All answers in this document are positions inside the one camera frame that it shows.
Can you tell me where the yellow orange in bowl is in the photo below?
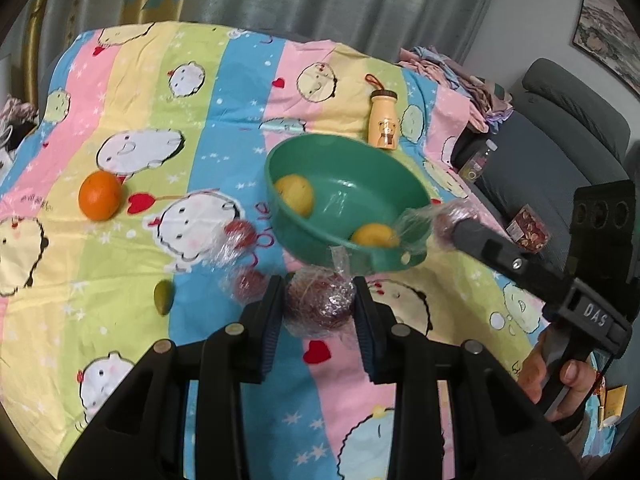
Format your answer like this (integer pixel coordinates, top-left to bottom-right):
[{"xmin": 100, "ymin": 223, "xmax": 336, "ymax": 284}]
[{"xmin": 349, "ymin": 222, "xmax": 399, "ymax": 248}]

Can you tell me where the red patterned box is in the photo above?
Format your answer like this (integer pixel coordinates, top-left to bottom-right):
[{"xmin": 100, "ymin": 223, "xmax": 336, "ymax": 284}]
[{"xmin": 506, "ymin": 205, "xmax": 551, "ymax": 254}]

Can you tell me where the right hand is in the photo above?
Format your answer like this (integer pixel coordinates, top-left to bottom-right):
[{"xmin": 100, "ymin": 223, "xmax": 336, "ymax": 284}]
[{"xmin": 517, "ymin": 331, "xmax": 601, "ymax": 424}]

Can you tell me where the colourful cartoon blanket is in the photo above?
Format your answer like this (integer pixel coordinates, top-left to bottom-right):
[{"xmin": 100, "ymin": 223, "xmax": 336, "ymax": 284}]
[{"xmin": 1, "ymin": 23, "xmax": 546, "ymax": 479}]

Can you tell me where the framed landscape painting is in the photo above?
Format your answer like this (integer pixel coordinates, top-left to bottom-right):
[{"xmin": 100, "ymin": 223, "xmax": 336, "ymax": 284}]
[{"xmin": 573, "ymin": 0, "xmax": 639, "ymax": 96}]

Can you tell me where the yellow bear bottle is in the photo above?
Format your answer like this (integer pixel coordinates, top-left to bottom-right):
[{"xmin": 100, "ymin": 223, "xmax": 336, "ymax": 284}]
[{"xmin": 364, "ymin": 74, "xmax": 399, "ymax": 151}]

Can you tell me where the grey sofa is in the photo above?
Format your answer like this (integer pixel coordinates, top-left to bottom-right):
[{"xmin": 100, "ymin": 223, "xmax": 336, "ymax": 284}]
[{"xmin": 472, "ymin": 58, "xmax": 630, "ymax": 270}]

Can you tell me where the clear plastic bottle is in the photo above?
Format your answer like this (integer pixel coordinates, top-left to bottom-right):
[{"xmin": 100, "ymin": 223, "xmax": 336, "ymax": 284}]
[{"xmin": 459, "ymin": 140, "xmax": 498, "ymax": 183}]

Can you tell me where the yellow lemon in bowl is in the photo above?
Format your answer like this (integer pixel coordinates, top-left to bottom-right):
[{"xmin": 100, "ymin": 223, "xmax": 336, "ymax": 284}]
[{"xmin": 274, "ymin": 174, "xmax": 314, "ymax": 218}]

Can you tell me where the red fruit large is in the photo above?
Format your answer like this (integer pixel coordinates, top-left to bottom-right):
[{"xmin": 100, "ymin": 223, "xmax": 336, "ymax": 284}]
[{"xmin": 283, "ymin": 246, "xmax": 356, "ymax": 339}]

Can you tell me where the gold patterned curtain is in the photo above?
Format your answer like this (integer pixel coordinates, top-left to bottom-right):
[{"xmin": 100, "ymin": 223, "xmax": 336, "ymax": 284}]
[{"xmin": 4, "ymin": 0, "xmax": 201, "ymax": 103}]

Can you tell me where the pile of folded clothes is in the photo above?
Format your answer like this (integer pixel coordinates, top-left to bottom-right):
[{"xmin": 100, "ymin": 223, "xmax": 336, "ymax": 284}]
[{"xmin": 398, "ymin": 47, "xmax": 513, "ymax": 133}]

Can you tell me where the orange fruit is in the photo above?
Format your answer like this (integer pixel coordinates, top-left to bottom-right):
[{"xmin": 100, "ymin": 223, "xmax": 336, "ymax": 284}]
[{"xmin": 78, "ymin": 170, "xmax": 122, "ymax": 222}]

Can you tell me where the green plastic bowl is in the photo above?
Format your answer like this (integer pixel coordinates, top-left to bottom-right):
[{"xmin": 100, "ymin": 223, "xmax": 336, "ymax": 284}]
[{"xmin": 264, "ymin": 133, "xmax": 431, "ymax": 275}]

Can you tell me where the clutter pile at left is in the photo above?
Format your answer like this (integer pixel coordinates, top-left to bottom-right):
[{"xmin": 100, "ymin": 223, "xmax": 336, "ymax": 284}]
[{"xmin": 1, "ymin": 96, "xmax": 39, "ymax": 172}]

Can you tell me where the small green lime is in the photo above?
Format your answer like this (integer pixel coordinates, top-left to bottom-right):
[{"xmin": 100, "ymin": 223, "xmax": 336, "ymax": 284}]
[{"xmin": 153, "ymin": 280, "xmax": 175, "ymax": 316}]

